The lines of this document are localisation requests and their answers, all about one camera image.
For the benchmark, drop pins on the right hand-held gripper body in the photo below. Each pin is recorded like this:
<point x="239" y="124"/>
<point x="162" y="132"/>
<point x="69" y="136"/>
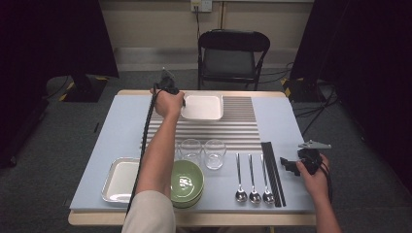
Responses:
<point x="311" y="158"/>

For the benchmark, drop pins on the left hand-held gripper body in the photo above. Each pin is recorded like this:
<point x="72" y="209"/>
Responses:
<point x="166" y="84"/>

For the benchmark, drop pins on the row of black chopsticks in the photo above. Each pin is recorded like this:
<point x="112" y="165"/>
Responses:
<point x="273" y="174"/>

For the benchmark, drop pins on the white square plate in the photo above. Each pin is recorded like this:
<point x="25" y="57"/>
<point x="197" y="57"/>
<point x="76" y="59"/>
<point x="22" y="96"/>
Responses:
<point x="202" y="107"/>
<point x="121" y="179"/>

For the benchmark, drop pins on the metal spoon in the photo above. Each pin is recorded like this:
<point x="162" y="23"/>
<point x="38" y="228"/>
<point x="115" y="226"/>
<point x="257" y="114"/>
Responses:
<point x="241" y="195"/>
<point x="268" y="196"/>
<point x="254" y="196"/>

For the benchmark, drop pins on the person's left hand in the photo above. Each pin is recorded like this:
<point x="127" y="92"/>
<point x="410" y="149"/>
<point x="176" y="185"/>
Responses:
<point x="166" y="105"/>

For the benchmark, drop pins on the person's right hand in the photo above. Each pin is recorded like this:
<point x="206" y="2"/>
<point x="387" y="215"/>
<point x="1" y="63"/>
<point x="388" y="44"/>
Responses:
<point x="317" y="184"/>

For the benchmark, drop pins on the striped woven placemat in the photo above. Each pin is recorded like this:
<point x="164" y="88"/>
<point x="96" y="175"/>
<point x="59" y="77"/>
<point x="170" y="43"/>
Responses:
<point x="239" y="129"/>

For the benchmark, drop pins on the black stand base hazard tape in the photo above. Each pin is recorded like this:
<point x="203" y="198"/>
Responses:
<point x="302" y="92"/>
<point x="84" y="90"/>

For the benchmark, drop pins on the black folding chair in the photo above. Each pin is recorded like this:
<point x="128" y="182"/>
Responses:
<point x="233" y="42"/>

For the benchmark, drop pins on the black curtain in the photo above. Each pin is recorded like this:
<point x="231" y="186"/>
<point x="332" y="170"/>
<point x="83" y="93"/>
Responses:
<point x="48" y="32"/>
<point x="372" y="64"/>

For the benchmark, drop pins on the person's beige sleeve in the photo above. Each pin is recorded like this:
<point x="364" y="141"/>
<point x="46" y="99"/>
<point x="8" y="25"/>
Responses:
<point x="149" y="213"/>

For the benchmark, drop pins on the dark low block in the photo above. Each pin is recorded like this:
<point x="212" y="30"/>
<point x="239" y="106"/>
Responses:
<point x="19" y="136"/>

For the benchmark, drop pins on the white wall socket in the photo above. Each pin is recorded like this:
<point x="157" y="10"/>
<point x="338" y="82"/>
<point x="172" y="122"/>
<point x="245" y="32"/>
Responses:
<point x="201" y="5"/>

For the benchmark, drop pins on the thin vertical wall conduit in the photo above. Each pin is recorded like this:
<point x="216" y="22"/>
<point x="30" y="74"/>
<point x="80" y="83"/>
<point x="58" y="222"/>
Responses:
<point x="222" y="16"/>

